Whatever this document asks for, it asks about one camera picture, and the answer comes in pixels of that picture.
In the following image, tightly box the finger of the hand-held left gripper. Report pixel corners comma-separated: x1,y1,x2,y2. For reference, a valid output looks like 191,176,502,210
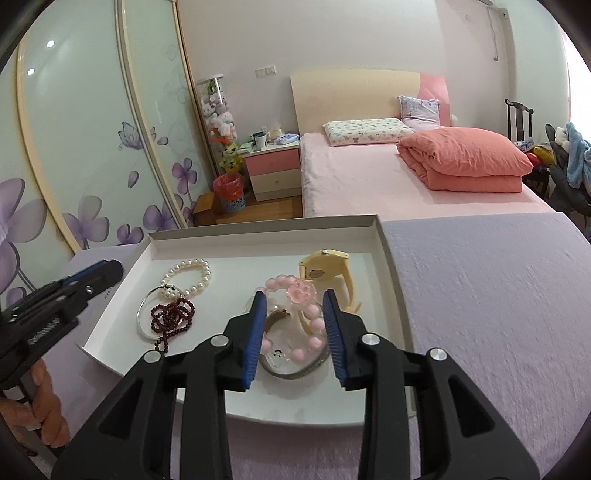
69,261,124,306
28,260,110,304

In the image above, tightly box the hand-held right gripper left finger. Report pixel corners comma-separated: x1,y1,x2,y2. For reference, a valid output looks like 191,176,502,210
51,291,267,480

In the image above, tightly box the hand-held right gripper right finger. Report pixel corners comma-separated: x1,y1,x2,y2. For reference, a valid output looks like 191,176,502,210
322,289,541,480

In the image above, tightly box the grey metal cuff bangle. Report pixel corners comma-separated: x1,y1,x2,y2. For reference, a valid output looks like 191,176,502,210
255,308,331,380

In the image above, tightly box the thin silver bangle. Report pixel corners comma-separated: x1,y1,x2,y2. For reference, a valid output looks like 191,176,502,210
137,283,186,345

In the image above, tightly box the pink bead bracelet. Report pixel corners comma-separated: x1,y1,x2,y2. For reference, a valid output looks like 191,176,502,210
249,274,334,366

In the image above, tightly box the dark red bead bracelet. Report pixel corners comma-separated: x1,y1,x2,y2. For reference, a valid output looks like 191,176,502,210
150,297,197,354

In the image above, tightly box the white shallow tray box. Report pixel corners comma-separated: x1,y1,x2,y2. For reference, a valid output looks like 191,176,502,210
76,213,414,426

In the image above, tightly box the person's left hand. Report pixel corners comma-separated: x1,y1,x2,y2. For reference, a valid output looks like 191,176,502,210
0,357,71,457

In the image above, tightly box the yellow wrist watch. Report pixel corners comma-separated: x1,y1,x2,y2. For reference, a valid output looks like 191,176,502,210
298,249,363,335

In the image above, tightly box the small wooden stool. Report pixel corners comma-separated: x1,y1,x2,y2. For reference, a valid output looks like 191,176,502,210
192,191,218,227

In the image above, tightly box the floral sliding-door wardrobe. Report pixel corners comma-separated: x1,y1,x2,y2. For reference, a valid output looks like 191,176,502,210
0,0,219,308

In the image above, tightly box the red lined trash bin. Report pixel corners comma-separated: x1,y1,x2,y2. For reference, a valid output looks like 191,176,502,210
212,172,246,214

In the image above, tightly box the purple tablecloth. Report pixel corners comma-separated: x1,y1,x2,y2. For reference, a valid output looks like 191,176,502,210
37,213,591,480

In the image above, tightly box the pink bed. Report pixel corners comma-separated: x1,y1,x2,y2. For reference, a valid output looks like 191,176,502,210
299,131,558,221

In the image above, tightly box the pink and cream nightstand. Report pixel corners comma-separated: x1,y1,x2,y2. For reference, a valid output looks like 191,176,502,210
241,137,304,203

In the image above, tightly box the clear tube of plush toys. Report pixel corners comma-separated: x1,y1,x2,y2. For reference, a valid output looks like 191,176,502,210
194,74,243,177

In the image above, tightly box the white patterned pillow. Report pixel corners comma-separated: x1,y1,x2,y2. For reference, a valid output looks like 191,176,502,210
322,117,416,148

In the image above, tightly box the folded salmon quilt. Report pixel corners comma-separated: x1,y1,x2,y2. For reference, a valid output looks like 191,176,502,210
396,127,535,193

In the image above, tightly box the cream and pink headboard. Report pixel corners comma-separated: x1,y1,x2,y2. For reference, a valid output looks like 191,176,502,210
289,69,452,136

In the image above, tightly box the small purple print pillow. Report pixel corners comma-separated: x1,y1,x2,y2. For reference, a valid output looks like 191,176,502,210
397,95,442,128

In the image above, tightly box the grey rack with clothes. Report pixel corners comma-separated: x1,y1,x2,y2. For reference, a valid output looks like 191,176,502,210
544,122,591,219

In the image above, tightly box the dark wooden chair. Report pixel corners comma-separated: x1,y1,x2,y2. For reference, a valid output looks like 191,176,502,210
503,98,553,200

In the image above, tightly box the blue garment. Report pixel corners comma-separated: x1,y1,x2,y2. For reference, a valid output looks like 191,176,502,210
564,122,591,188

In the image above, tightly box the white pearl bracelet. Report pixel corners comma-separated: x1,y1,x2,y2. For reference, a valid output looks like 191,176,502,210
160,259,212,299

